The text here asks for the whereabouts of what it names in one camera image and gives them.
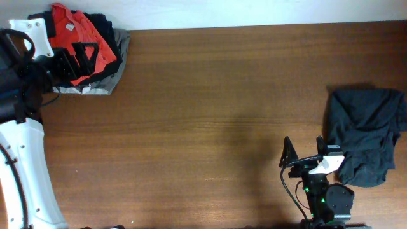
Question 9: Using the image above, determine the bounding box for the red printed t-shirt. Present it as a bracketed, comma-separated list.
[47, 2, 118, 87]

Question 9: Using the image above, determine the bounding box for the grey folded garment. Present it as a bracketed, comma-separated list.
[53, 29, 130, 95]

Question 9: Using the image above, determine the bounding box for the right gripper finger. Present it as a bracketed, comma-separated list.
[279, 136, 298, 168]
[316, 136, 326, 155]

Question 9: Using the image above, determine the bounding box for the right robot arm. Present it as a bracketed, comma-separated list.
[279, 136, 368, 229]

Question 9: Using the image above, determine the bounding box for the dark grey t-shirt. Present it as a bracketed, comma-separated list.
[326, 88, 406, 188]

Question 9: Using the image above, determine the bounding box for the black folded garment on pile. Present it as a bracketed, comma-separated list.
[27, 10, 124, 87]

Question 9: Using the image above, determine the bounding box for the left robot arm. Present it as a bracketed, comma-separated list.
[1, 41, 69, 228]

